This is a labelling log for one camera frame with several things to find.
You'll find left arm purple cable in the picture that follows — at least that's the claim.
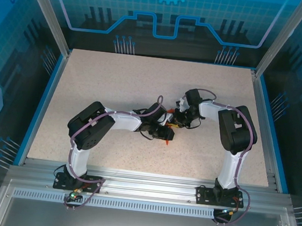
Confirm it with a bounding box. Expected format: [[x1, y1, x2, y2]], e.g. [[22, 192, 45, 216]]
[[63, 86, 165, 218]]

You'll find aluminium side rail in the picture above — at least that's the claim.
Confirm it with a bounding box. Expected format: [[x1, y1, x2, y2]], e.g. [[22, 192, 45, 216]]
[[238, 69, 293, 192]]

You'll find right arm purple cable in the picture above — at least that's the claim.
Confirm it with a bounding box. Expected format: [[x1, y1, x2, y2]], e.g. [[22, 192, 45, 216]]
[[165, 86, 263, 226]]

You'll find cable connector with green light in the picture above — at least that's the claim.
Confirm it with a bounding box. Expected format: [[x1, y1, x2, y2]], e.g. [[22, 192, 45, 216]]
[[67, 189, 84, 202], [220, 206, 240, 217]]

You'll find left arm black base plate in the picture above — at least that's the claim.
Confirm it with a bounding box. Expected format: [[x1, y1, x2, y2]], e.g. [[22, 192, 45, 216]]
[[52, 171, 106, 195]]

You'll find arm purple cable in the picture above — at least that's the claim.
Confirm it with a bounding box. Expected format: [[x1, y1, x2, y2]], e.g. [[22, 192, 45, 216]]
[[63, 86, 165, 218], [165, 86, 263, 226]]

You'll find slotted cable duct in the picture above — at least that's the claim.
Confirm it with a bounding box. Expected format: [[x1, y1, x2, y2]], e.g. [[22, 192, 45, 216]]
[[11, 188, 216, 220]]

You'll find aluminium frame post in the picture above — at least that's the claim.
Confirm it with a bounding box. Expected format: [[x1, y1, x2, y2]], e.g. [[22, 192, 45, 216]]
[[14, 0, 77, 59], [250, 0, 302, 83]]

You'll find orange paper sheet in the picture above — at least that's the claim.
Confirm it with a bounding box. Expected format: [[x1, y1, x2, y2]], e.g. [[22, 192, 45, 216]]
[[163, 108, 175, 148]]

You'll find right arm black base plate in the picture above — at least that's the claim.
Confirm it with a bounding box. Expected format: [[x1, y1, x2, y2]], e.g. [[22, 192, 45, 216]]
[[195, 184, 246, 209]]

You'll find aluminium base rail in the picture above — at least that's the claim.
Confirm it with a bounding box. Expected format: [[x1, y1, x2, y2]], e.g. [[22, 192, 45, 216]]
[[5, 155, 295, 215]]

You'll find blue table edge strip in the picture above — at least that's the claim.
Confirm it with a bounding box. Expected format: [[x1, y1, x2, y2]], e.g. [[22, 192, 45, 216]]
[[17, 50, 70, 170]]

